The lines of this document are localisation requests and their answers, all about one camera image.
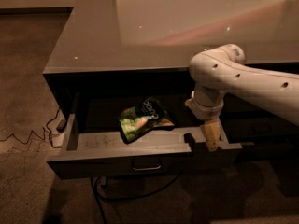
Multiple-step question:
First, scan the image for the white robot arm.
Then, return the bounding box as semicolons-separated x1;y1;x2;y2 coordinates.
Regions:
185;44;299;152

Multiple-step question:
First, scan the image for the grey drawer cabinet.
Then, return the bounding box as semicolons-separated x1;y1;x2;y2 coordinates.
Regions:
42;0;299;161

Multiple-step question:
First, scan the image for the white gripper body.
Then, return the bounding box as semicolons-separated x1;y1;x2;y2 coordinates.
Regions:
190;91;224;121

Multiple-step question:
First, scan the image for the grey drawer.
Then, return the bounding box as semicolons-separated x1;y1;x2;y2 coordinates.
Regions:
47;94;242;179
222;118;299;139

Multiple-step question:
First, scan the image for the thin tangled black cable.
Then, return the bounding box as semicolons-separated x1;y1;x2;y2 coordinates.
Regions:
0;108;68;149

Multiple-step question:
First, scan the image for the green snack bag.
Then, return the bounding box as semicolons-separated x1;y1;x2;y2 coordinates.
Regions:
119;97;175;144

